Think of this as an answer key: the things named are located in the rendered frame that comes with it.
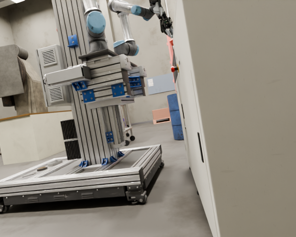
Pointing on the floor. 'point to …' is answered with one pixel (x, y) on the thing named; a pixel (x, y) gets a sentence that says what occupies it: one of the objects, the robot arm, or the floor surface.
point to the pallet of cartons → (159, 114)
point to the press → (15, 80)
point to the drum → (175, 117)
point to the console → (245, 112)
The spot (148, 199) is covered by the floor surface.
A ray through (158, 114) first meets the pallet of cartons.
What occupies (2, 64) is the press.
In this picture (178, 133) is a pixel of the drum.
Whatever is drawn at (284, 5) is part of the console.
